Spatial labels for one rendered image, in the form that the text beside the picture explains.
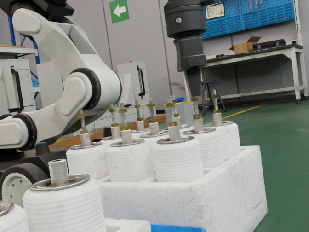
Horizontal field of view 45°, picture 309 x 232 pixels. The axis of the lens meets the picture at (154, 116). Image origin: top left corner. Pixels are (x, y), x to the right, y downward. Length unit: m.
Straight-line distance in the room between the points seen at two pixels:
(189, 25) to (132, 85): 3.81
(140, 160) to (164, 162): 0.08
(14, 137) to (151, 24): 5.50
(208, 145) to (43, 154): 0.59
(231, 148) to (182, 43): 0.29
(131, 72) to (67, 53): 3.34
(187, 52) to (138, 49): 6.09
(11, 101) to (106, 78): 2.05
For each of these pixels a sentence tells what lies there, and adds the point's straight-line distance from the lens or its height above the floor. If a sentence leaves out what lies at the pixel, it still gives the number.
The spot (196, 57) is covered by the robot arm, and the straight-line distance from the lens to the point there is 0.79.
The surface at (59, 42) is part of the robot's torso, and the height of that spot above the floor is 0.57.
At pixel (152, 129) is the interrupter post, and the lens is 0.90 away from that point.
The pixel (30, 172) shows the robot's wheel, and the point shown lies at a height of 0.18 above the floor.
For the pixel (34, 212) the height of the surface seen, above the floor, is 0.23.
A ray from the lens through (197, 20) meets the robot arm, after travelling 0.83.
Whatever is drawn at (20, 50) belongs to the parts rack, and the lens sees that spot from 6.70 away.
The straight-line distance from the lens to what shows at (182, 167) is 0.71.
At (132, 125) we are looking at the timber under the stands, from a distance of 4.09.
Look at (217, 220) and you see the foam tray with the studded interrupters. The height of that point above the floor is 0.10.
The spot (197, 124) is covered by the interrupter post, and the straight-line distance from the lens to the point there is 0.84.
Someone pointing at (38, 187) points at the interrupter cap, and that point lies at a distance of 0.49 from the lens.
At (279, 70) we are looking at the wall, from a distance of 5.90.
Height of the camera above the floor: 0.34
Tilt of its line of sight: 3 degrees down
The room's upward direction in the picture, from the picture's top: 8 degrees counter-clockwise
